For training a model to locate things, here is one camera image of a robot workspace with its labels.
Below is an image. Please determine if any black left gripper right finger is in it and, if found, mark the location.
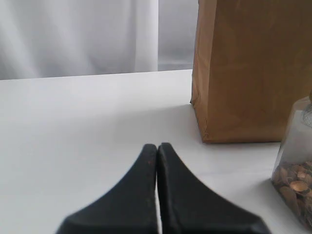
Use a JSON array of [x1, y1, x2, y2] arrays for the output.
[[157, 143, 270, 234]]

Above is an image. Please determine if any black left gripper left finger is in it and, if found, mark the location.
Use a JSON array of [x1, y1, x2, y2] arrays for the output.
[[57, 144, 157, 234]]

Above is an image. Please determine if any clear jar with gold lid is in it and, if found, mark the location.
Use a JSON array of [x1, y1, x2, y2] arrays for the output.
[[271, 95, 312, 230]]

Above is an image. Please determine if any brown paper bag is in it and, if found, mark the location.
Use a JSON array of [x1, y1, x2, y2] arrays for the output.
[[191, 0, 312, 143]]

